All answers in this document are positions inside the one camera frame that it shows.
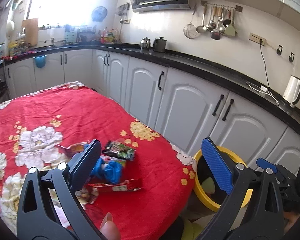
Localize blue rubber glove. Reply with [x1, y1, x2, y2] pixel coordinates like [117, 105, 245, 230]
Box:
[90, 158, 122, 184]

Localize dark pot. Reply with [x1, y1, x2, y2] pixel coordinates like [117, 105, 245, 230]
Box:
[153, 36, 167, 53]

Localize yellow trash bin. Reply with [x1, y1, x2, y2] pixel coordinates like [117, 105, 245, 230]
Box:
[193, 146, 253, 214]

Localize blue wall fan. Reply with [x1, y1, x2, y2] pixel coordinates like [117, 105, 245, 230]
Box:
[91, 6, 108, 22]

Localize white electric kettle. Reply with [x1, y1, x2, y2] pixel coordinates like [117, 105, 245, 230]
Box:
[282, 75, 300, 108]

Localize red floral tablecloth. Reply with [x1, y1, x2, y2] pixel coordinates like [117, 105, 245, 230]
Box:
[0, 82, 195, 239]

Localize orange snack wrapper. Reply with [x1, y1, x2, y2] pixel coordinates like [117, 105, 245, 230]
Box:
[56, 142, 89, 158]

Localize black countertop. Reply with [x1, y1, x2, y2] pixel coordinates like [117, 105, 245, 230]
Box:
[4, 42, 300, 135]

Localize blue hanging basket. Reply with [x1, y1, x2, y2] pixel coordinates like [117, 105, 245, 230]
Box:
[33, 55, 47, 68]

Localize white kitchen cabinets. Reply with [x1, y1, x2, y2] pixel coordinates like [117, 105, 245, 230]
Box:
[5, 49, 300, 173]

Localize dark green snack packet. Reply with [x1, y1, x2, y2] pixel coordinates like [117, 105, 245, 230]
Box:
[102, 141, 135, 161]

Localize long red snack wrapper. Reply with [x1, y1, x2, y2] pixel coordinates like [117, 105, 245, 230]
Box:
[86, 178, 142, 192]

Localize hanging kitchen utensils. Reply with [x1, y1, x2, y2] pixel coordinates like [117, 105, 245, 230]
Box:
[183, 1, 243, 40]

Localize steel teapot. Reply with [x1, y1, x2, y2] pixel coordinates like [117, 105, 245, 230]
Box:
[140, 37, 151, 50]

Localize person left hand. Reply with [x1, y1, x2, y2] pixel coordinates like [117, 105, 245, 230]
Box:
[100, 212, 121, 240]

